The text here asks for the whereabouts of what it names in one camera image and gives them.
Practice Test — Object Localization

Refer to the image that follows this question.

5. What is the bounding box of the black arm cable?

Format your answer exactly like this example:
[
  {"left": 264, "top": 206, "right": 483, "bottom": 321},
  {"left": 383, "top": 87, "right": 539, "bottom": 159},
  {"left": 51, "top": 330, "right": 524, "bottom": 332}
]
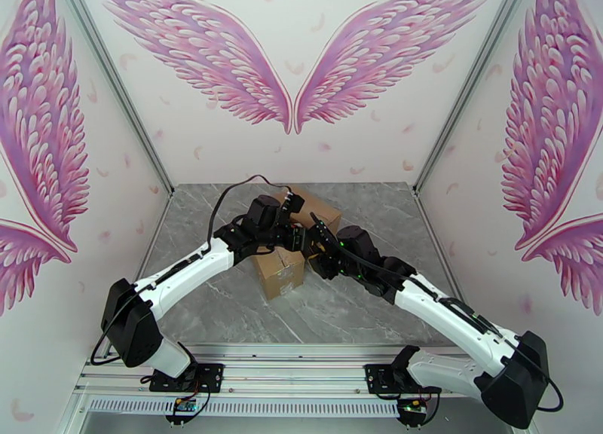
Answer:
[
  {"left": 311, "top": 213, "right": 565, "bottom": 412},
  {"left": 89, "top": 174, "right": 289, "bottom": 368}
]

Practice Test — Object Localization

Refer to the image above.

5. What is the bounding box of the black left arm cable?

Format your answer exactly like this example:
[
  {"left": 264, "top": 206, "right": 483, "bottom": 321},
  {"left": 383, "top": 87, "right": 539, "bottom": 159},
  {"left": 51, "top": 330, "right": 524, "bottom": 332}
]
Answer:
[{"left": 89, "top": 174, "right": 289, "bottom": 368}]

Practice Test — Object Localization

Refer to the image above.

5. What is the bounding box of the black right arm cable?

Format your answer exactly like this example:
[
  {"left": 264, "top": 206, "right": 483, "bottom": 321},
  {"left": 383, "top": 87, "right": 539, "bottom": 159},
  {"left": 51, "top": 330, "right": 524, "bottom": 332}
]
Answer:
[{"left": 311, "top": 213, "right": 565, "bottom": 412}]

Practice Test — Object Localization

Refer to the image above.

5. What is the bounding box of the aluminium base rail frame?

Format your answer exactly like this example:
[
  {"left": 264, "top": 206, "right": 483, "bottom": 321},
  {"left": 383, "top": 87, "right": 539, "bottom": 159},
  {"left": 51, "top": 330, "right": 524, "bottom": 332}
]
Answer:
[{"left": 70, "top": 343, "right": 526, "bottom": 434}]

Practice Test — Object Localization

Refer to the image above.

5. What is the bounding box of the small brown cardboard box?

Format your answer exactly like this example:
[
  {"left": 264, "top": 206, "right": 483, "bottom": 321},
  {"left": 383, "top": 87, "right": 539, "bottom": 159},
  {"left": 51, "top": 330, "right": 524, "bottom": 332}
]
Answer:
[{"left": 250, "top": 248, "right": 308, "bottom": 302}]

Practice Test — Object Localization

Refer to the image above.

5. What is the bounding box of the large brown cardboard box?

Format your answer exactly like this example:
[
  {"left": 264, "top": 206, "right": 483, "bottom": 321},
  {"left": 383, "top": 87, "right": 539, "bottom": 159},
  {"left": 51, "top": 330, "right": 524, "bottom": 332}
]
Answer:
[{"left": 274, "top": 185, "right": 343, "bottom": 235}]

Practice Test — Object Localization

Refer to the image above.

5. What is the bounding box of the white slotted cable duct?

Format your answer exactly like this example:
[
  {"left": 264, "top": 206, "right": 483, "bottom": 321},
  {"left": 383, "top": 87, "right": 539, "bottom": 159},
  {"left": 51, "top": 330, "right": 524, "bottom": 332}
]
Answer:
[{"left": 88, "top": 396, "right": 402, "bottom": 418}]

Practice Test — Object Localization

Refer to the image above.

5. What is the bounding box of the aluminium corner post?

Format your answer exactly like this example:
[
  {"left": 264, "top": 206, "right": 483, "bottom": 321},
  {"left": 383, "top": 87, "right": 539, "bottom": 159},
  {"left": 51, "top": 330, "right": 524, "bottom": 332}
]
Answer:
[
  {"left": 51, "top": 0, "right": 176, "bottom": 198},
  {"left": 413, "top": 0, "right": 539, "bottom": 199}
]

